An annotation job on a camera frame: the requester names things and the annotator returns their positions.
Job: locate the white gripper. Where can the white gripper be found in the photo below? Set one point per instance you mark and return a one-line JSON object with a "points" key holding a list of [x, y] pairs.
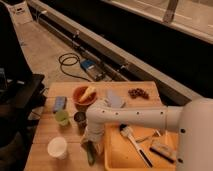
{"points": [[96, 139]]}

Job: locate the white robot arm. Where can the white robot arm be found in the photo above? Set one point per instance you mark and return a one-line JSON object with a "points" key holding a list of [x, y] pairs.
{"points": [[193, 122]]}

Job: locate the yellow plastic tray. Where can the yellow plastic tray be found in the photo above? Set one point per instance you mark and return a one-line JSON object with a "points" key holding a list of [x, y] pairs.
{"points": [[120, 154]]}

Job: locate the small metal cup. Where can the small metal cup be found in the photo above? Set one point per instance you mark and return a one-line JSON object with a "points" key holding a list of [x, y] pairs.
{"points": [[80, 119]]}

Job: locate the green plastic cup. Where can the green plastic cup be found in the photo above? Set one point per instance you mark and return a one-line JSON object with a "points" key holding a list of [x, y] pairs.
{"points": [[62, 117]]}

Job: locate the blue grey cloth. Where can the blue grey cloth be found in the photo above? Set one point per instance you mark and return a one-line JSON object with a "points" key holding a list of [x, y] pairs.
{"points": [[114, 100]]}

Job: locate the yellow banana in bowl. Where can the yellow banana in bowl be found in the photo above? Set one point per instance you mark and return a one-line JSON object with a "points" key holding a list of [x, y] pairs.
{"points": [[87, 93]]}

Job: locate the orange bowl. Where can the orange bowl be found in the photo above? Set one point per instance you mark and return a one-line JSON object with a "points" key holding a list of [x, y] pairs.
{"points": [[79, 91]]}

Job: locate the white paper cup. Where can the white paper cup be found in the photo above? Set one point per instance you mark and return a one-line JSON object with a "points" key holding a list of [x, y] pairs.
{"points": [[57, 148]]}

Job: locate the blue sponge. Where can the blue sponge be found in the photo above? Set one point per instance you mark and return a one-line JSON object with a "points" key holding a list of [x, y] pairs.
{"points": [[60, 103]]}

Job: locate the bunch of dark grapes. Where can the bunch of dark grapes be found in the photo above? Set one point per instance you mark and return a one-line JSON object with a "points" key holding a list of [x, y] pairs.
{"points": [[138, 92]]}

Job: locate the metal fork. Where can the metal fork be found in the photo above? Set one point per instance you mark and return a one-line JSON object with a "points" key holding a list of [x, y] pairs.
{"points": [[155, 134]]}

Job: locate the blue and grey power box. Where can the blue and grey power box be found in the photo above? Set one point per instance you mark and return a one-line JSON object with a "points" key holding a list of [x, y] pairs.
{"points": [[95, 72]]}

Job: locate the black and tan scrubber block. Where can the black and tan scrubber block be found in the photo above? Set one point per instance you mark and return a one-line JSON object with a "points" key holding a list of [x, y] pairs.
{"points": [[163, 150]]}

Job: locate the black chair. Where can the black chair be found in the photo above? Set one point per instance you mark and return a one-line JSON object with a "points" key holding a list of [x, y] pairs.
{"points": [[20, 93]]}

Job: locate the black handled dish brush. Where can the black handled dish brush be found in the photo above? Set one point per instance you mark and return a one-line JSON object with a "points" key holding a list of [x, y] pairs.
{"points": [[127, 132]]}

